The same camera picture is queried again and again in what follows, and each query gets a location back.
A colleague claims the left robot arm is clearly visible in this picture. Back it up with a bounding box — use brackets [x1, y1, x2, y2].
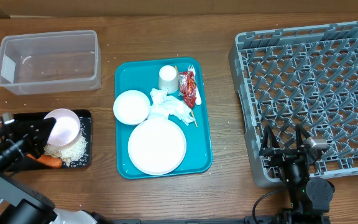
[0, 118, 110, 224]

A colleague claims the wooden skewer stick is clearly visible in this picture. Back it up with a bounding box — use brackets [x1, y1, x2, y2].
[174, 65, 199, 129]

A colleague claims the white napkin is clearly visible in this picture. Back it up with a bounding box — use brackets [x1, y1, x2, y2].
[147, 88, 196, 126]

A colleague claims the white plastic cup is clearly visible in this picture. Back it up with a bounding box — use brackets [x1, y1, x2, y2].
[158, 65, 179, 94]

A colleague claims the rice and peanuts pile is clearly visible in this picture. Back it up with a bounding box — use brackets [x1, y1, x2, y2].
[44, 134, 88, 167]

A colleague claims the pink bowl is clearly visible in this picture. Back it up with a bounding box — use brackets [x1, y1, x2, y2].
[44, 108, 80, 146]

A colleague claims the teal serving tray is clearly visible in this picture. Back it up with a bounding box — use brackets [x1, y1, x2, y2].
[114, 57, 214, 180]

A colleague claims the white bowl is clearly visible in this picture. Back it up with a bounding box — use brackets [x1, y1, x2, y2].
[113, 90, 150, 125]

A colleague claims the red snack wrapper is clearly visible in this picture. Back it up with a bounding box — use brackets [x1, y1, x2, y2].
[178, 70, 198, 110]

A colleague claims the white round plate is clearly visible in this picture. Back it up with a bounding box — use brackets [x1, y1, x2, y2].
[128, 118, 186, 175]

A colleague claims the clear plastic bin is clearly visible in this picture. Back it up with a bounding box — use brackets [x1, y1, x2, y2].
[0, 30, 101, 95]

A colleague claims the grey dishwasher rack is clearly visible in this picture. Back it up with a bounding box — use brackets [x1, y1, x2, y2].
[229, 21, 358, 188]

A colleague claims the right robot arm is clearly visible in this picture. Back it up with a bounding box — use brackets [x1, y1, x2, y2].
[252, 124, 335, 224]

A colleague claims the orange carrot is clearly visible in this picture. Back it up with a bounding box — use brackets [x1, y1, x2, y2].
[27, 154, 63, 169]

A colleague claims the black plastic tray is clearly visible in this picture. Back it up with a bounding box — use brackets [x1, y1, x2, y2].
[8, 110, 92, 172]

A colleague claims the white plastic fork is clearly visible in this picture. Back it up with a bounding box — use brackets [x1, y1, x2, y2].
[188, 65, 202, 105]

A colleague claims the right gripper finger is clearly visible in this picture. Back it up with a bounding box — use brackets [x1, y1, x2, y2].
[295, 124, 311, 149]
[260, 124, 280, 151]

